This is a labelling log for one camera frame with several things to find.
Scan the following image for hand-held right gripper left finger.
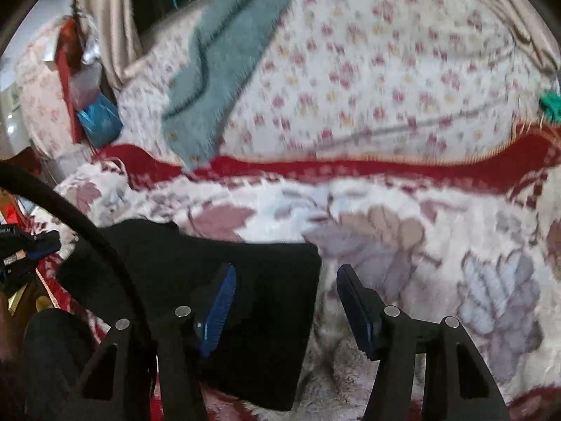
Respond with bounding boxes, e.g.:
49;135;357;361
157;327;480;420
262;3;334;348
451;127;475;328
66;262;238;421

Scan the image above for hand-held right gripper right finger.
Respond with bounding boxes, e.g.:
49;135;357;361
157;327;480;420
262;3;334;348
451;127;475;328
336;264;512;421

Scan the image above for black pants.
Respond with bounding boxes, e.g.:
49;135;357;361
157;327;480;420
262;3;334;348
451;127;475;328
56;218;324;413

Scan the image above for person's left forearm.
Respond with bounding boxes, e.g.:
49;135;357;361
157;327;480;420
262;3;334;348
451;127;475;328
0;290;23;366

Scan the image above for red and white plush blanket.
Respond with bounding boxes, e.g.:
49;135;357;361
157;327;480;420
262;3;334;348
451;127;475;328
34;122;561;421

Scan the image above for person's dark-clothed leg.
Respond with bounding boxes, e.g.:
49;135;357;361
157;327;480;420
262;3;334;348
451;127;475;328
21;308;95;421

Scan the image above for blue plastic bag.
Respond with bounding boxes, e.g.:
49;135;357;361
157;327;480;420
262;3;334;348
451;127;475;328
76;92;124;148

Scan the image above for floral fabric cover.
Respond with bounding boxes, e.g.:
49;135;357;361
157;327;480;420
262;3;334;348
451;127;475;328
14;21;78;159

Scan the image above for red hanging cloth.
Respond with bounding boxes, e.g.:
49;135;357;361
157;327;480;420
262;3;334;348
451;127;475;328
54;14;85;145

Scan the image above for floral bed sheet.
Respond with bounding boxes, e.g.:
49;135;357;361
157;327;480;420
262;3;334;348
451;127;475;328
115;0;549;168

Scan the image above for beige curtain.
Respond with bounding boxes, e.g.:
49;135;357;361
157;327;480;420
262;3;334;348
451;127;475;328
71;0;144;94

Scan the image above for grey-blue fuzzy cloth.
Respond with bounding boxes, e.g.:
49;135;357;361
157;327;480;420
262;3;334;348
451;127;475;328
160;0;326;173

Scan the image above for green cloth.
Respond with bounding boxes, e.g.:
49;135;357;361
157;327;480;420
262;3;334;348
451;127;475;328
538;90;561;123

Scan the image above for thick black cable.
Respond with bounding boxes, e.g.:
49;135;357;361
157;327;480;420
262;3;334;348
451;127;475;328
0;161;159;421

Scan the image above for thin grey cable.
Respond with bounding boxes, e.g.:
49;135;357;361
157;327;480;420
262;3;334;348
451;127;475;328
315;100;519;151

